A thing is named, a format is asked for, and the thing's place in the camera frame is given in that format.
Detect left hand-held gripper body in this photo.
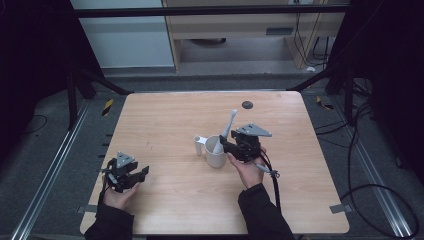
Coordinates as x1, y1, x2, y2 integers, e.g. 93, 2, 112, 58
101, 151, 139, 194

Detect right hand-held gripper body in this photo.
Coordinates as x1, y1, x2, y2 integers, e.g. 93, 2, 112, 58
230, 122, 273, 164

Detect white electric toothbrush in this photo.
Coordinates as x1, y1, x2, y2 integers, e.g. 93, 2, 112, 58
211, 108, 239, 156

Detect white cup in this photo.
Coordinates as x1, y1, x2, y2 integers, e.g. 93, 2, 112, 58
193, 134, 230, 169

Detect person's left hand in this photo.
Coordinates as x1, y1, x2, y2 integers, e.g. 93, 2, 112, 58
102, 181, 142, 211

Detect person's right hand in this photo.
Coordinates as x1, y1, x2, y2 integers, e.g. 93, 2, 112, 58
226, 146, 268, 191

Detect grey tape piece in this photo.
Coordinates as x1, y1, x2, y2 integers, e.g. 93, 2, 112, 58
329, 203, 353, 215
76, 204, 98, 215

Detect yellow black striped tape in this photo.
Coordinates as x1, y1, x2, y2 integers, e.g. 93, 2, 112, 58
315, 95, 335, 111
101, 98, 115, 117

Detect black metal stand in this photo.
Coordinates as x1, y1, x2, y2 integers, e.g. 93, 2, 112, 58
65, 63, 135, 132
285, 65, 356, 127

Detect light wooden desk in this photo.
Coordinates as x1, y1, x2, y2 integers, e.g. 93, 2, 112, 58
161, 0, 348, 72

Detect white cabinet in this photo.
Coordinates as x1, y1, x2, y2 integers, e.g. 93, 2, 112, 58
69, 0, 175, 69

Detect dark curtain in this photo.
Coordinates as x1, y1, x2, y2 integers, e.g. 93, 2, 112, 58
327, 0, 424, 186
0, 0, 105, 164

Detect left hand-held gripper cable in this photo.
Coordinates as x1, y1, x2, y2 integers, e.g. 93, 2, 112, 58
97, 165, 112, 206

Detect hand-held gripper cable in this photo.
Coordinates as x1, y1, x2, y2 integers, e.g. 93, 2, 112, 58
97, 165, 112, 206
254, 149, 283, 215

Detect right hand-held gripper cable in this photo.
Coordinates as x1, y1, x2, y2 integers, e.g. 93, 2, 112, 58
254, 149, 283, 215

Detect aluminium floor rail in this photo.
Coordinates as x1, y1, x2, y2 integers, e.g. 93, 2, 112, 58
329, 95, 415, 240
10, 99, 92, 240

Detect thin black floor cable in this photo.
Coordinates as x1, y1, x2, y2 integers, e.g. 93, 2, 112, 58
23, 114, 48, 135

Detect hanging black cables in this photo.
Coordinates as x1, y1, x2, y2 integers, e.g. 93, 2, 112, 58
294, 12, 332, 68

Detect black horizontal frame bar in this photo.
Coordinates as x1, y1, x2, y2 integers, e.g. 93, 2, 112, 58
70, 4, 350, 19

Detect black floor cable loop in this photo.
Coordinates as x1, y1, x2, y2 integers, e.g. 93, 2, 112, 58
339, 99, 421, 240

